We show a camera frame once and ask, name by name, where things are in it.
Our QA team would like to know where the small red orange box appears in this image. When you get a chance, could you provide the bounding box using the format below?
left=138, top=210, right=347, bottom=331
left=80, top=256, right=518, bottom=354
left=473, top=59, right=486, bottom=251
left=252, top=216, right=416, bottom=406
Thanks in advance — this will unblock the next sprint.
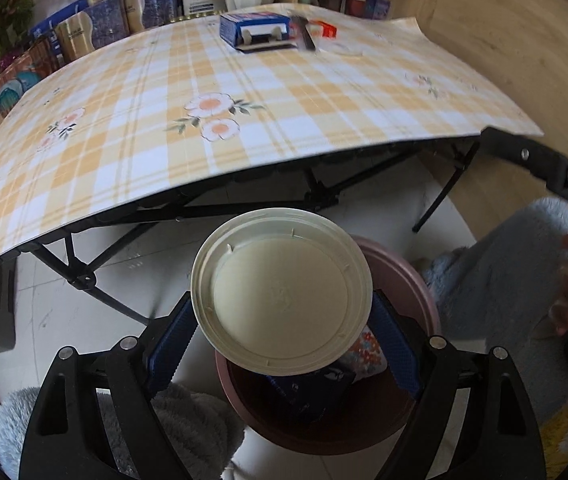
left=311, top=20, right=339, bottom=40

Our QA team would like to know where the dark shiny packet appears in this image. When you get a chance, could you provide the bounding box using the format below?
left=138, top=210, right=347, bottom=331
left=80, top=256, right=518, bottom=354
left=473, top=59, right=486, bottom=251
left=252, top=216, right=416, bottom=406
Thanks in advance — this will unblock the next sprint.
left=291, top=12, right=321, bottom=54

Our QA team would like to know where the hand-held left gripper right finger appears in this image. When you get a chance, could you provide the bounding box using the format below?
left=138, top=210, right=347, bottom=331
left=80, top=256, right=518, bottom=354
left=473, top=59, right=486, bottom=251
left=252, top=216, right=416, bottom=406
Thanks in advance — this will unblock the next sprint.
left=368, top=290, right=547, bottom=480

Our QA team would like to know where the blue carton box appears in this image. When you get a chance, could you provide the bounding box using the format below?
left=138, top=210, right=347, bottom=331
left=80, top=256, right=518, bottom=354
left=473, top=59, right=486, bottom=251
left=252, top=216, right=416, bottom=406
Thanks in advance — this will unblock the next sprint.
left=220, top=11, right=299, bottom=53

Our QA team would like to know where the person's right leg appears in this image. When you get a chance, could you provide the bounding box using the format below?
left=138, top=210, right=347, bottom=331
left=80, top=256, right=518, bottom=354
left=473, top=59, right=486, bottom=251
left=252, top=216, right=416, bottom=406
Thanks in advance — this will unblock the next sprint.
left=421, top=197, right=568, bottom=423

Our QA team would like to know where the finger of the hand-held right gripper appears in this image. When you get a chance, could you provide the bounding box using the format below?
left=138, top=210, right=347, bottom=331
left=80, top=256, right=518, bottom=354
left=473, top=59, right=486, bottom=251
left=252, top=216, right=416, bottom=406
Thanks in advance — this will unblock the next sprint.
left=481, top=127, right=566, bottom=191

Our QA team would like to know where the blue flat carton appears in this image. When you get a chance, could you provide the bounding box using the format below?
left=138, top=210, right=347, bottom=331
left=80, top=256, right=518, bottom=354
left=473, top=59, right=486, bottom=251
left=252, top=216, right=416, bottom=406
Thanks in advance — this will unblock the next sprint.
left=28, top=0, right=89, bottom=43

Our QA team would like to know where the person's leg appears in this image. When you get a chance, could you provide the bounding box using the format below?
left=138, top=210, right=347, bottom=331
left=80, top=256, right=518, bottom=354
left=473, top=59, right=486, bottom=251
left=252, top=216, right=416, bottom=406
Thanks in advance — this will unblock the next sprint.
left=0, top=382, right=245, bottom=480
left=421, top=197, right=568, bottom=423

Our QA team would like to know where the blue purple small box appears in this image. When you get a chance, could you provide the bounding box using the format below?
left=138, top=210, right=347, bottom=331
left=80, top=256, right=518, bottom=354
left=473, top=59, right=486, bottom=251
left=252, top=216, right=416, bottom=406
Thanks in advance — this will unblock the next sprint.
left=364, top=0, right=393, bottom=21

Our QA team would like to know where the person's left leg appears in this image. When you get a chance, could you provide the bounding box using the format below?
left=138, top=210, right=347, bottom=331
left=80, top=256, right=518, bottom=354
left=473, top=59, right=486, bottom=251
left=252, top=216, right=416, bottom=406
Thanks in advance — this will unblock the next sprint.
left=0, top=382, right=245, bottom=480

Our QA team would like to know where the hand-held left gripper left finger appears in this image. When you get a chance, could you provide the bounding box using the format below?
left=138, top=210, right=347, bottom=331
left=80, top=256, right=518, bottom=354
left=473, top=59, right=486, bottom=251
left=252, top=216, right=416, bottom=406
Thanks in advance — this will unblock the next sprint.
left=18, top=290, right=199, bottom=480

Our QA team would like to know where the cream round plastic lid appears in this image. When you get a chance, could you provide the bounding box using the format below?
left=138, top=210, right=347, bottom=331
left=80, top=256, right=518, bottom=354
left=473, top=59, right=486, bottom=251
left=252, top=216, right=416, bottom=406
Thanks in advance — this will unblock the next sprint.
left=190, top=208, right=373, bottom=375

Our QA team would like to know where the folding table with checked cloth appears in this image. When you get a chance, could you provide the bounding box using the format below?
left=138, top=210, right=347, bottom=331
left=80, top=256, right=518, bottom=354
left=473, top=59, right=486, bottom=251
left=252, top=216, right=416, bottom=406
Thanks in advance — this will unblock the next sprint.
left=0, top=4, right=545, bottom=278

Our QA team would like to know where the maroon plastic bin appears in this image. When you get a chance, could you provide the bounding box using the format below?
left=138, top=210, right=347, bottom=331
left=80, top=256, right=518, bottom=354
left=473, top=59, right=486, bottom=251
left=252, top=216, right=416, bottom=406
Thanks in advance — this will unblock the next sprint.
left=215, top=235, right=442, bottom=456

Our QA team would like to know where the black folding table frame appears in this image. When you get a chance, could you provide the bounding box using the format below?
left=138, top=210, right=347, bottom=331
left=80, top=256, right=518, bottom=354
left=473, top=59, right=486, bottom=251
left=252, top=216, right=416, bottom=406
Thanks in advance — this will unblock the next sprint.
left=1, top=137, right=482, bottom=326

